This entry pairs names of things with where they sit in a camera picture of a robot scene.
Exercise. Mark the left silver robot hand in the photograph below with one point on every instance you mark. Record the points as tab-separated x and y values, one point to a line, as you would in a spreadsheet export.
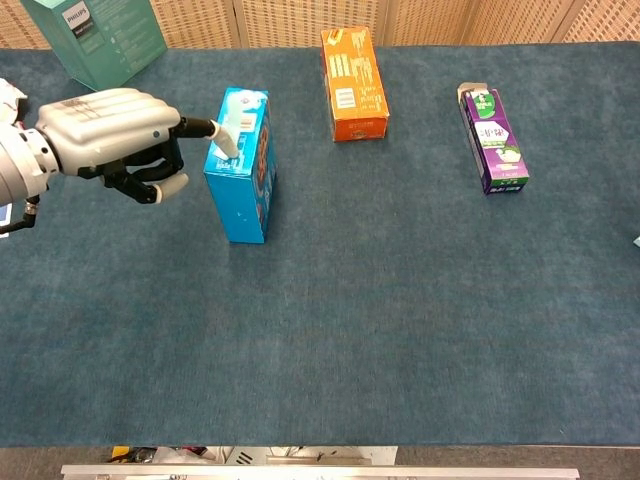
110	130

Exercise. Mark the teal table cloth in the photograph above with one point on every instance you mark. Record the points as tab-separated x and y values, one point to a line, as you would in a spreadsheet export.
320	325

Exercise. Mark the purple milk carton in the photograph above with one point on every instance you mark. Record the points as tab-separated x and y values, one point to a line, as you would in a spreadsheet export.
497	145

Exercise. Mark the wicker folding screen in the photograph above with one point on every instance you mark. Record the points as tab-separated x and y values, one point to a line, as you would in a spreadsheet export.
280	22

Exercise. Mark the green Philips box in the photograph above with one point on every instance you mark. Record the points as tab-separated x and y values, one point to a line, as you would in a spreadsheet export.
105	45

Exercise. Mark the small pale paper strip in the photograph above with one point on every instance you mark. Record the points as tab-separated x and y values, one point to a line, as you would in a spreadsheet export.
250	106

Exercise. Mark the orange cardboard box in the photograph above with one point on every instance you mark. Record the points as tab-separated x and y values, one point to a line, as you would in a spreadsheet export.
357	75

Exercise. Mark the aluminium profile rail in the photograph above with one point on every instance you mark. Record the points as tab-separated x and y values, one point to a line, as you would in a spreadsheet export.
320	472

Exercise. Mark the blue cookie box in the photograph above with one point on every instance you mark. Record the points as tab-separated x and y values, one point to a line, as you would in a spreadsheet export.
235	205

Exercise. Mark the crumpled white wrapper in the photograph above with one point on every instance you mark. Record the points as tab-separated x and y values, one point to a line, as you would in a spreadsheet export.
7	95

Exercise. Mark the white and blue card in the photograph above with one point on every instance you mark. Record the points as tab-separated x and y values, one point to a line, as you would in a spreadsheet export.
4	215

